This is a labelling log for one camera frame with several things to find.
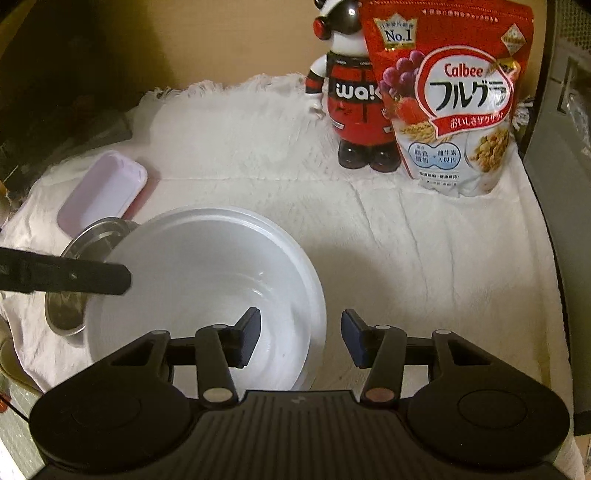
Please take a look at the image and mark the white microwave oven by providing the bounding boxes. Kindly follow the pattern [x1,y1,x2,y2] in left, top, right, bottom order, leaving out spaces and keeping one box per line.
[519,0,591,439]

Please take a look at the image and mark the stainless steel bowl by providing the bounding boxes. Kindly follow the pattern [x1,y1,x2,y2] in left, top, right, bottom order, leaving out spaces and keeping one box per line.
[45,217,139,334]

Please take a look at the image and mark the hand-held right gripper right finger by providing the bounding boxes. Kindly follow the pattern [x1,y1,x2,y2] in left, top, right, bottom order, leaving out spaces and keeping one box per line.
[341,309,504,409]

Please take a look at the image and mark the red cereal bag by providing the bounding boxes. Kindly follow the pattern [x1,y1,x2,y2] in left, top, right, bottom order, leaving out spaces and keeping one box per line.
[359,0,536,198]

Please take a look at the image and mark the red rectangular foil tray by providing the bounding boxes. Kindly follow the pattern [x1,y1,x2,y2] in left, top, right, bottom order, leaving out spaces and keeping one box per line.
[58,151,160,236]

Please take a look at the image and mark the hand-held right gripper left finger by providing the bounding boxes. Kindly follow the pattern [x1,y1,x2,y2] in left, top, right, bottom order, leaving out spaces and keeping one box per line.
[99,307,262,409]

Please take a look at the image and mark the white towel cloth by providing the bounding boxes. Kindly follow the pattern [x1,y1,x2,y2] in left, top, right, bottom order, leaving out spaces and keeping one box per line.
[0,71,585,462]

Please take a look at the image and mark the red black robot figurine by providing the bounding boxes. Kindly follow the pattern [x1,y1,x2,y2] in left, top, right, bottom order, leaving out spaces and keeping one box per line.
[307,0,402,174]

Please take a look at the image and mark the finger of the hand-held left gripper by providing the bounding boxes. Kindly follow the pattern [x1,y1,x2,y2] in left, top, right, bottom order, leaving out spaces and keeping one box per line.
[0,247,132,296]

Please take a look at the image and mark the white plastic tub bowl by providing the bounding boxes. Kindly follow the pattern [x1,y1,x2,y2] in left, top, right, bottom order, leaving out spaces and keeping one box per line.
[82,208,327,400]

